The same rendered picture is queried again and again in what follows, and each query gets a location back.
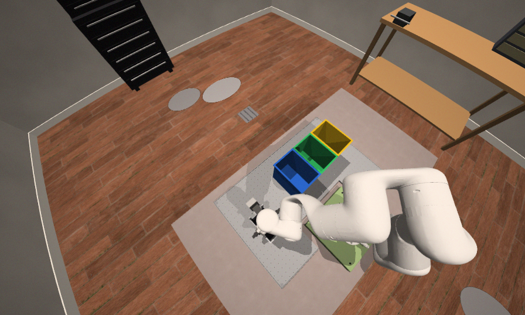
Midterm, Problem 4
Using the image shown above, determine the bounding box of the blue bin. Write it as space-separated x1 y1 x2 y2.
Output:
273 148 321 195

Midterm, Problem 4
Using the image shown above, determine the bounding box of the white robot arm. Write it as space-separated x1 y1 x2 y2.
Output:
246 167 477 276

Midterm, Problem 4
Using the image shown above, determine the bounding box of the yellow open bin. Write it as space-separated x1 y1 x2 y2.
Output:
311 120 353 156

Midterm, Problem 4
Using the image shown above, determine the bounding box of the green bin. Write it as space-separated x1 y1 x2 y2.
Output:
293 133 338 174

